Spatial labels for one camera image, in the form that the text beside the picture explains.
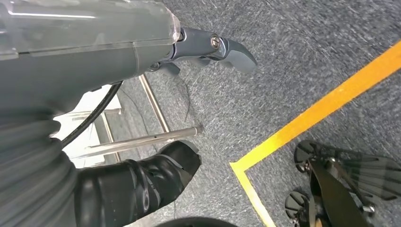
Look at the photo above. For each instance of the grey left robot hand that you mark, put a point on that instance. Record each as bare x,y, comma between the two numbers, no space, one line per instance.
78,62

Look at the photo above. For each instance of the white table steel legs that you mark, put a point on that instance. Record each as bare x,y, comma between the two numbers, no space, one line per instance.
141,140

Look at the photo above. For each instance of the yellow floor tape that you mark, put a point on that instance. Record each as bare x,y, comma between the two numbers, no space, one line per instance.
313,109

